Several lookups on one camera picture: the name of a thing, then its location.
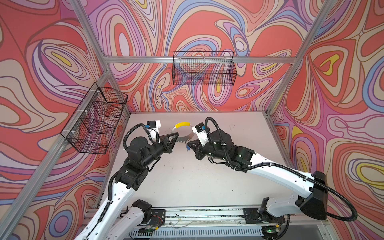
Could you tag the black wire basket back wall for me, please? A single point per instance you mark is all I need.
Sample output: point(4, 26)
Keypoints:
point(207, 68)

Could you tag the large keyring with yellow sleeve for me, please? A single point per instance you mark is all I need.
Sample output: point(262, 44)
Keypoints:
point(184, 129)

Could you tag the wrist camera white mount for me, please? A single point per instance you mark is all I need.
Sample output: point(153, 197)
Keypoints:
point(153, 128)
point(200, 131)

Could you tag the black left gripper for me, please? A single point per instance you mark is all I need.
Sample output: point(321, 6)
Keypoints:
point(165, 144)

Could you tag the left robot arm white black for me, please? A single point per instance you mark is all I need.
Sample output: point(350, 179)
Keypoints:
point(144, 146)

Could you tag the black wire basket wall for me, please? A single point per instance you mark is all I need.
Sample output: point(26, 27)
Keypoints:
point(94, 122)
point(207, 68)

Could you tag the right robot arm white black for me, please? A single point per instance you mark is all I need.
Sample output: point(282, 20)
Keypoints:
point(309, 192)

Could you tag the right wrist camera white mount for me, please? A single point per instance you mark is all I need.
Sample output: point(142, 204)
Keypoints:
point(200, 131)

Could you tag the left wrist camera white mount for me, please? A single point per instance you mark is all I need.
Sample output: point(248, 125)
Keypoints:
point(153, 128)

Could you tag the black wire basket left wall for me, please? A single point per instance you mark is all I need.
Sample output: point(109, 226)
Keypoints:
point(94, 122)

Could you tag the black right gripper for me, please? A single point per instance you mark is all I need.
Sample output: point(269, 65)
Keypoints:
point(195, 145)

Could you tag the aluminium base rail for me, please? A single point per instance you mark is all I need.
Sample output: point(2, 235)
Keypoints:
point(233, 222)

